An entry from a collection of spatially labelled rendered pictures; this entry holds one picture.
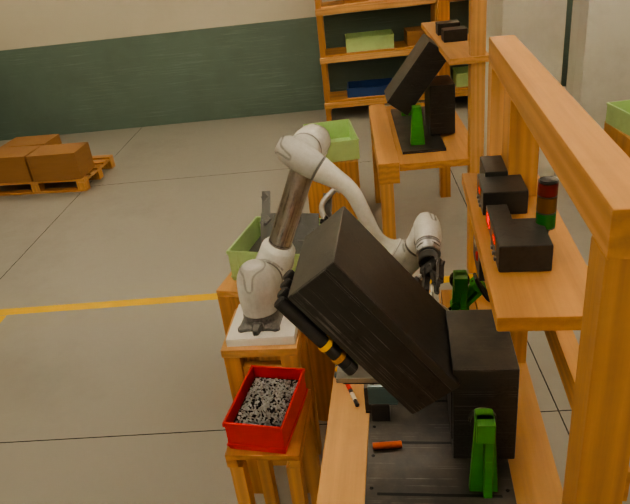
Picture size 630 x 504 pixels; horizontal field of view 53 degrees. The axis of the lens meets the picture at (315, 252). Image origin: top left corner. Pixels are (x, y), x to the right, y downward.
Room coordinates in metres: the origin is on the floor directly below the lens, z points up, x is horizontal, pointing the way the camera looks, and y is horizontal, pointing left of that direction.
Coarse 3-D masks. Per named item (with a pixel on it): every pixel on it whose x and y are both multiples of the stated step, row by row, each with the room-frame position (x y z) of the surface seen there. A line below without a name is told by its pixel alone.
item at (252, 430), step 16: (256, 368) 1.91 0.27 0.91; (272, 368) 1.89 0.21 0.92; (288, 368) 1.88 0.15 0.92; (304, 368) 1.86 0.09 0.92; (256, 384) 1.86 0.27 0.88; (272, 384) 1.84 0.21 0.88; (288, 384) 1.83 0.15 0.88; (304, 384) 1.85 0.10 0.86; (240, 400) 1.77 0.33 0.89; (256, 400) 1.77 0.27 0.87; (272, 400) 1.76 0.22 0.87; (288, 400) 1.75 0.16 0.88; (304, 400) 1.81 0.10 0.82; (240, 416) 1.70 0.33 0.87; (256, 416) 1.68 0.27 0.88; (272, 416) 1.67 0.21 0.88; (288, 416) 1.63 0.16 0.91; (240, 432) 1.61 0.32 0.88; (256, 432) 1.60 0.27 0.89; (272, 432) 1.58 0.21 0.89; (288, 432) 1.62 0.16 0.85; (240, 448) 1.62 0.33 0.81; (256, 448) 1.60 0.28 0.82; (272, 448) 1.58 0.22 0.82
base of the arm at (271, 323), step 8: (248, 320) 2.22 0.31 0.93; (256, 320) 2.20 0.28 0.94; (264, 320) 2.20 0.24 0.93; (272, 320) 2.21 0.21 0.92; (280, 320) 2.23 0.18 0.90; (240, 328) 2.21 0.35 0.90; (248, 328) 2.20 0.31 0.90; (256, 328) 2.16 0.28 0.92; (264, 328) 2.18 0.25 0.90; (272, 328) 2.18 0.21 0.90
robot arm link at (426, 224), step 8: (424, 216) 2.11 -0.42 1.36; (432, 216) 2.11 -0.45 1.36; (416, 224) 2.09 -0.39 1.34; (424, 224) 2.06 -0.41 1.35; (432, 224) 2.06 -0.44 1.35; (416, 232) 2.05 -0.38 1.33; (424, 232) 2.03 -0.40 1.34; (432, 232) 2.03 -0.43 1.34; (440, 232) 2.05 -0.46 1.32; (408, 240) 2.09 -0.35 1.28; (416, 240) 2.03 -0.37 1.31; (440, 240) 2.02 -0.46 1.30; (408, 248) 2.07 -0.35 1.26
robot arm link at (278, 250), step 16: (304, 128) 2.37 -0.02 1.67; (320, 128) 2.39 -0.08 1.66; (320, 144) 2.30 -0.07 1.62; (288, 176) 2.40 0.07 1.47; (288, 192) 2.38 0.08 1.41; (304, 192) 2.38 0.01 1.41; (288, 208) 2.38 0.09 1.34; (288, 224) 2.38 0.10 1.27; (272, 240) 2.41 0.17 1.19; (288, 240) 2.40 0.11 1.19; (256, 256) 2.44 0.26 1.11; (272, 256) 2.38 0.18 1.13; (288, 256) 2.39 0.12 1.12
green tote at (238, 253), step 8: (256, 216) 3.21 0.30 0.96; (256, 224) 3.18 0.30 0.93; (248, 232) 3.07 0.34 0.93; (256, 232) 3.16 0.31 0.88; (240, 240) 2.96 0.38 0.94; (248, 240) 3.05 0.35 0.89; (256, 240) 3.14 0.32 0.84; (232, 248) 2.87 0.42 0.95; (240, 248) 2.95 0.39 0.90; (248, 248) 3.04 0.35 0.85; (232, 256) 2.82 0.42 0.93; (240, 256) 2.80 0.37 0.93; (248, 256) 2.79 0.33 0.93; (296, 256) 2.70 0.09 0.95; (232, 264) 2.82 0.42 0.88; (240, 264) 2.80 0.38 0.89; (296, 264) 2.70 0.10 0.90; (232, 272) 2.82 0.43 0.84
